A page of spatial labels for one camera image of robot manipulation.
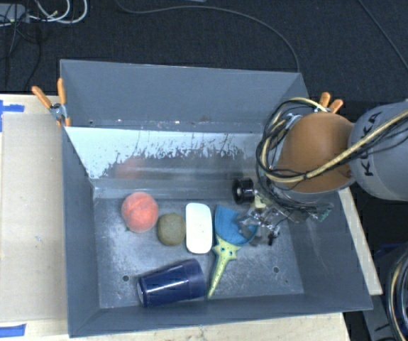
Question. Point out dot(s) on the grey metal bin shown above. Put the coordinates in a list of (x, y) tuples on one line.
[(175, 98)]

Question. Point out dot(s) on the white computer mouse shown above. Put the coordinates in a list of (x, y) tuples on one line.
[(199, 229)]

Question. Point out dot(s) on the black cylinder on white bracket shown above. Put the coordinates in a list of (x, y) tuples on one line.
[(242, 190)]

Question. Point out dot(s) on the brown-green toy kiwi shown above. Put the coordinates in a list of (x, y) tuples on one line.
[(171, 229)]

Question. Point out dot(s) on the orange toy peach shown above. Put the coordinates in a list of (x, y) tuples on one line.
[(139, 212)]

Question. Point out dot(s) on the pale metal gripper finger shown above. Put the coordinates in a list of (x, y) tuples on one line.
[(264, 233), (251, 219)]

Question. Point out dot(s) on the dark blue plastic cup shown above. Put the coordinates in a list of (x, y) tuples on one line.
[(173, 282)]

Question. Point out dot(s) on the blue and green toy scoop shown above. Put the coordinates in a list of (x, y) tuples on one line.
[(226, 226)]

